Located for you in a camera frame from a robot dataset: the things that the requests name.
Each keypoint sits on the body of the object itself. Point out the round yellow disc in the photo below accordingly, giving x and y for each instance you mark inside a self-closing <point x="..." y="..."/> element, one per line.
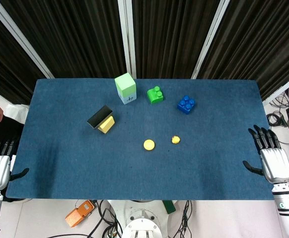
<point x="149" y="145"/>

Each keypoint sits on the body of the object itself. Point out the dark green flat object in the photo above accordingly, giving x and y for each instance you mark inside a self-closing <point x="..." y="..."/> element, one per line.
<point x="169" y="206"/>

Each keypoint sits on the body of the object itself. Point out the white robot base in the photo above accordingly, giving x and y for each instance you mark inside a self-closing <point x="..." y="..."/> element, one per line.
<point x="140" y="223"/>

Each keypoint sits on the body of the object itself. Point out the blue table cloth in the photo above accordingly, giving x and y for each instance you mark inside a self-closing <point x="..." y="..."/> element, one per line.
<point x="109" y="168"/>

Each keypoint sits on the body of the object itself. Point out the green toy building block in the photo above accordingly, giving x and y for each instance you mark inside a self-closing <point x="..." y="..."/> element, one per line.
<point x="155" y="95"/>

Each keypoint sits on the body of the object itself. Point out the light green carton box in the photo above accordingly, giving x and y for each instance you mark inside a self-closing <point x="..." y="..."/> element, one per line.
<point x="125" y="88"/>

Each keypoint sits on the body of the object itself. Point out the orange handheld device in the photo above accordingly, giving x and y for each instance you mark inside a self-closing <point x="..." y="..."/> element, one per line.
<point x="79" y="214"/>

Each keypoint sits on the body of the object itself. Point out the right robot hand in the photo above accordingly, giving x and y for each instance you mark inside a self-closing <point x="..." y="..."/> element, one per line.
<point x="275" y="163"/>

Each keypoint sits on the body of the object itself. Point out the small yellow toy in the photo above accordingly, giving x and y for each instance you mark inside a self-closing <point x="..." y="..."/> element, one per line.
<point x="175" y="140"/>

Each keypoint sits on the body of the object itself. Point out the yellow box with black lid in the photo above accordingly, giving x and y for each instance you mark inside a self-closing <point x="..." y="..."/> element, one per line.
<point x="102" y="120"/>

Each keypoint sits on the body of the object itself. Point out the blue toy building block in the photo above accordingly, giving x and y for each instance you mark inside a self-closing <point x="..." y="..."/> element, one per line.
<point x="187" y="104"/>

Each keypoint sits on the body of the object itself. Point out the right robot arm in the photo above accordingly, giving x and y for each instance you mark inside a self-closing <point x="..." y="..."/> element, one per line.
<point x="287" y="205"/>

